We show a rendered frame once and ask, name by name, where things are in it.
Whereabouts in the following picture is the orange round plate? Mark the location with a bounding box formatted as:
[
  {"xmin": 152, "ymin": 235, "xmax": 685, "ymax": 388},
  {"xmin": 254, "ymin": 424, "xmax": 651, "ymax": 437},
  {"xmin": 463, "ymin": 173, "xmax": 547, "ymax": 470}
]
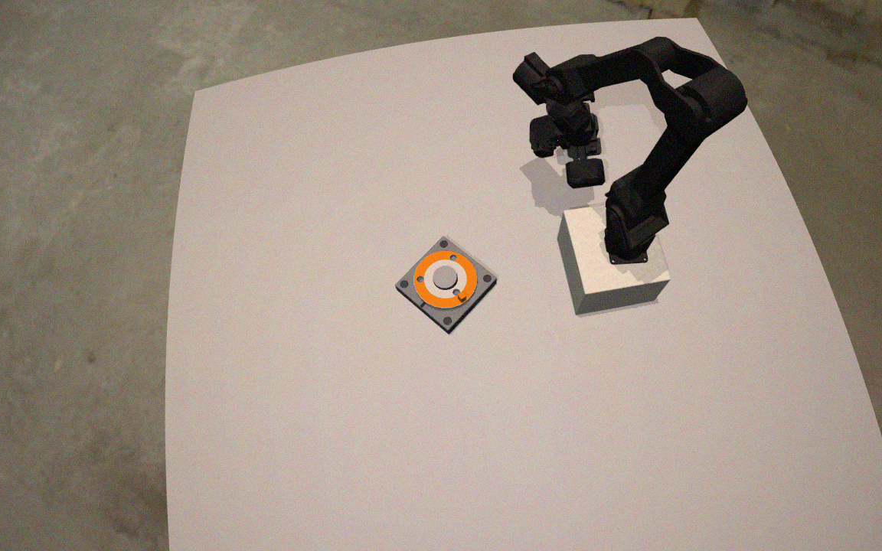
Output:
[{"xmin": 413, "ymin": 251, "xmax": 477, "ymax": 310}]

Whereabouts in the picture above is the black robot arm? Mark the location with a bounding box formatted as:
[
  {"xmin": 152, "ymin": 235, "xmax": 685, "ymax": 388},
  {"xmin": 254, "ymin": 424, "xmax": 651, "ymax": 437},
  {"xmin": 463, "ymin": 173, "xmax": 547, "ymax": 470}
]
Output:
[{"xmin": 513, "ymin": 37, "xmax": 748, "ymax": 265}]

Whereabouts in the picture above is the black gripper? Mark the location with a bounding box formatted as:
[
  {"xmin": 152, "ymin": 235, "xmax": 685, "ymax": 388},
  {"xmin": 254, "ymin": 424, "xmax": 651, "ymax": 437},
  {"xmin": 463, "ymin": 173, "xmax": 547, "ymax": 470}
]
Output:
[{"xmin": 556, "ymin": 103, "xmax": 606, "ymax": 188}]

